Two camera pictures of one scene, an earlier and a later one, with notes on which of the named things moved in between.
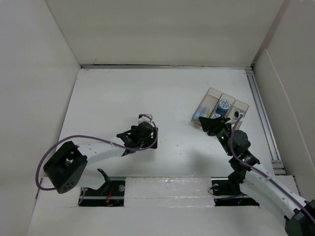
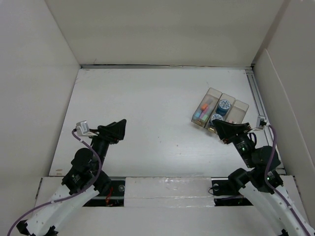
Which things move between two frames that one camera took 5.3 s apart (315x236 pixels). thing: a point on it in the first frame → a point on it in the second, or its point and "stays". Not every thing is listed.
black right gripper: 213,125 → 226,130
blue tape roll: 223,107 stays
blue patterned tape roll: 215,115 stays
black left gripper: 150,141 → 115,129
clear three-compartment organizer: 215,103 stays
